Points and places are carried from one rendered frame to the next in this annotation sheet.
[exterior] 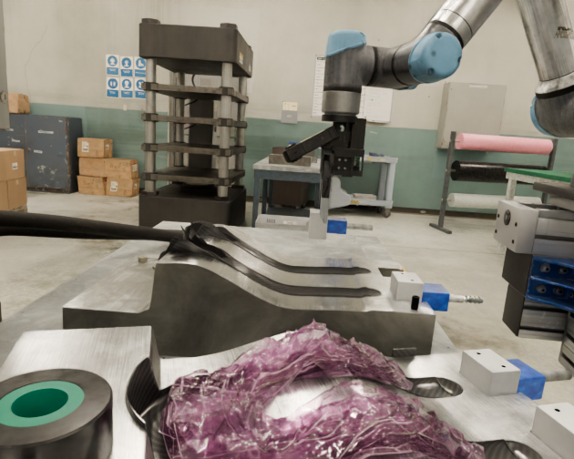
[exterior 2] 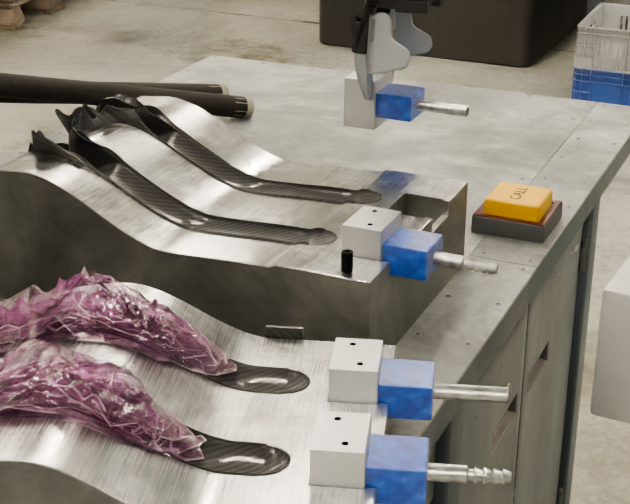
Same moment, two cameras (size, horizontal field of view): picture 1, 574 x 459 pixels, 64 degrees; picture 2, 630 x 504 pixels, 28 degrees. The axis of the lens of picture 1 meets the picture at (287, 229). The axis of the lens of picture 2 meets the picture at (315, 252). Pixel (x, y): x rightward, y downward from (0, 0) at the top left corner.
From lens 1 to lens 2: 0.64 m
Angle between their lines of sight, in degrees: 25
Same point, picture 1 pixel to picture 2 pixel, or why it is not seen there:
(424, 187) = not seen: outside the picture
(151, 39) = not seen: outside the picture
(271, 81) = not seen: outside the picture
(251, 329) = (119, 276)
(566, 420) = (328, 429)
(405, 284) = (353, 230)
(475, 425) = (253, 426)
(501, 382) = (346, 383)
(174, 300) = (19, 225)
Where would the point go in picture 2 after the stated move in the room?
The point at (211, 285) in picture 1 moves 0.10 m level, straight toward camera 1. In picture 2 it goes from (62, 208) to (12, 251)
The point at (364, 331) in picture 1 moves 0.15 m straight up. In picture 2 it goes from (270, 298) to (268, 130)
